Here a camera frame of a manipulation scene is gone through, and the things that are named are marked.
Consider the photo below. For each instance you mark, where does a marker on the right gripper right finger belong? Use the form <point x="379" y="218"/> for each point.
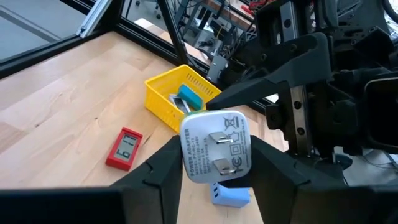
<point x="295" y="202"/>

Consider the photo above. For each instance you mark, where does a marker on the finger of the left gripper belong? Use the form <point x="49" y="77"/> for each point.
<point x="295" y="68"/>
<point x="236" y="183"/>

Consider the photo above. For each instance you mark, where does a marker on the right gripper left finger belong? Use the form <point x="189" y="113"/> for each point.
<point x="149" y="199"/>

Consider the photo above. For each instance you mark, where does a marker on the lavender USB wall charger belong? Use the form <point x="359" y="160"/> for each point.
<point x="230" y="197"/>

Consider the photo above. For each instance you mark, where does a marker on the green white wall charger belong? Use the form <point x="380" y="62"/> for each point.
<point x="214" y="146"/>

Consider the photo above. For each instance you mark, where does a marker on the red digital clock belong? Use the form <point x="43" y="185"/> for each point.
<point x="124" y="149"/>

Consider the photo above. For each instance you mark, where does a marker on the teal digital clock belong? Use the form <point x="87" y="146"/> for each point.
<point x="190" y="97"/>

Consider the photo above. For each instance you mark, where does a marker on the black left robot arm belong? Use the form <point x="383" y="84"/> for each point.
<point x="367" y="46"/>

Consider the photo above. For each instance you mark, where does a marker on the cluttered wooden workbench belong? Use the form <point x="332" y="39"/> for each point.
<point x="230" y="12"/>

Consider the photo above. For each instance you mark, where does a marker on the white digital clock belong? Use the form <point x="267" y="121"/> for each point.
<point x="179" y="104"/>

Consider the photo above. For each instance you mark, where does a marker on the yellow plastic basket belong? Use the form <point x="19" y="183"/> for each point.
<point x="161" y="102"/>

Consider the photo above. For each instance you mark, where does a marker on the silver extrusion bar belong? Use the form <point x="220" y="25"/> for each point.
<point x="94" y="18"/>

